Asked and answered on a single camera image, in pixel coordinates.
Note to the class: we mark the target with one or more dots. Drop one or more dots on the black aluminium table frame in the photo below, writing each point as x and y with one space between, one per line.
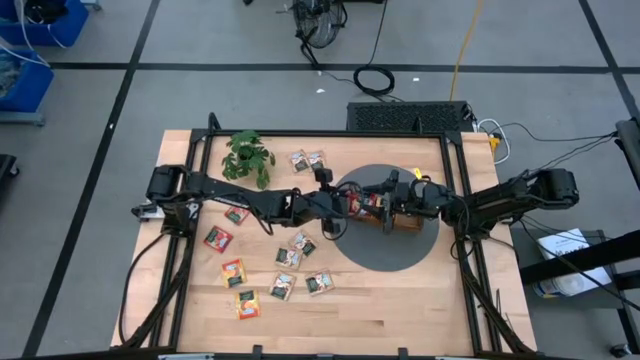
325 133

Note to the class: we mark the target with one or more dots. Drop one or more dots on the green potted plant white pot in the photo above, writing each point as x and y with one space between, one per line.
247 160

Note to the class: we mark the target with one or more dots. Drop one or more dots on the black computer case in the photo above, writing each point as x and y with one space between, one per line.
400 116

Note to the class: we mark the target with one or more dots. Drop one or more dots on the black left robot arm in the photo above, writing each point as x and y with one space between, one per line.
225 197

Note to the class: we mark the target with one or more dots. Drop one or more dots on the wooden compartment tray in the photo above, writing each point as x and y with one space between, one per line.
410 222

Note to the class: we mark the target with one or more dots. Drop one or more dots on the black cart base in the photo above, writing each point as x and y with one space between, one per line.
7 167

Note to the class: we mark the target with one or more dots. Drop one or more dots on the blue storage bin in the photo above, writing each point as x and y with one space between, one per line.
75 25
42 80

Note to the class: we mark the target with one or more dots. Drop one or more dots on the silver aluminium bracket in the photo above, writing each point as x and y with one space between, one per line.
185 357

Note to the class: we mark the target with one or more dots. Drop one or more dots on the black edge clamp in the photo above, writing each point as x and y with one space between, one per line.
257 351
402 352

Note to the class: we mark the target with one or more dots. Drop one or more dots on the grey side table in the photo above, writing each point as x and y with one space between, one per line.
525 245

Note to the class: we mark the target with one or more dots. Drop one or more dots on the black metal stand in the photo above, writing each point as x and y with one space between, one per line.
575 260

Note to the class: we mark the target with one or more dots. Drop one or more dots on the red tea packet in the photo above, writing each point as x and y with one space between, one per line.
354 205
236 215
218 239
373 201

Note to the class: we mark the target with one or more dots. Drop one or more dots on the round grey woven mat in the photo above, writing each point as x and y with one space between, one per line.
385 250

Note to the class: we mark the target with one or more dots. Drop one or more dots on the orange tea packet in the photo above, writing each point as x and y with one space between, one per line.
234 273
247 305

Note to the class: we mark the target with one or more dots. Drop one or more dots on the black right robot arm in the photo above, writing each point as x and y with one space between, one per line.
510 197

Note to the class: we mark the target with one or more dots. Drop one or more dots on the black floor fan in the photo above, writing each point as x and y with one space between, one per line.
320 25

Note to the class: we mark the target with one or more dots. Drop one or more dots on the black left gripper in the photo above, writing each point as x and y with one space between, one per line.
320 205

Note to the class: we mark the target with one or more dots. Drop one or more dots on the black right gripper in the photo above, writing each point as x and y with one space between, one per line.
415 200

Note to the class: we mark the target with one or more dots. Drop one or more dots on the yellow plug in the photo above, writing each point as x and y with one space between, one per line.
494 144

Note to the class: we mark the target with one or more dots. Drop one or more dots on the beige tea packet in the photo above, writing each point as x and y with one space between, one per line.
288 258
282 286
319 282
299 162
316 160
303 243

